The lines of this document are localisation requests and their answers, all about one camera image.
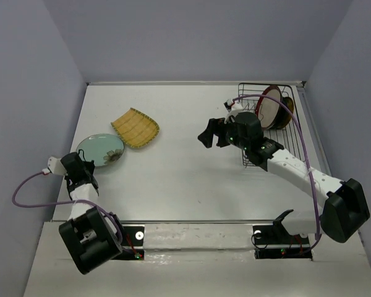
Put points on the black wire dish rack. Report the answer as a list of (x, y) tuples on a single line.
[(289, 136)]

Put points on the amber patterned small plate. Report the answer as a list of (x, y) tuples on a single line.
[(289, 102)]

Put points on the yellow bamboo woven plate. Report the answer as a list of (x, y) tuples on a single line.
[(135, 128)]

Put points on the light green round plate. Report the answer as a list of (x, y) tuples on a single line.
[(102, 149)]

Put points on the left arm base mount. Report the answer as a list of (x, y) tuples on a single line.
[(132, 243)]

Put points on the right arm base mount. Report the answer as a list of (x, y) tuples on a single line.
[(274, 242)]

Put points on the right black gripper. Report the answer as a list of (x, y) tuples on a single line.
[(217, 126)]

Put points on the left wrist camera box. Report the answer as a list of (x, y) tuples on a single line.
[(55, 166)]

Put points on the cream plate black brushstroke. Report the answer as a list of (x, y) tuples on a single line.
[(281, 119)]

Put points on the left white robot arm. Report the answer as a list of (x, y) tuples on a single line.
[(91, 235)]

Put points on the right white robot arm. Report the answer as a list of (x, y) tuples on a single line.
[(341, 206)]

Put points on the red rimmed beige plate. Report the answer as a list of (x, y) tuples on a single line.
[(267, 107)]

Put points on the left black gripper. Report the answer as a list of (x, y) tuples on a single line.
[(89, 166)]

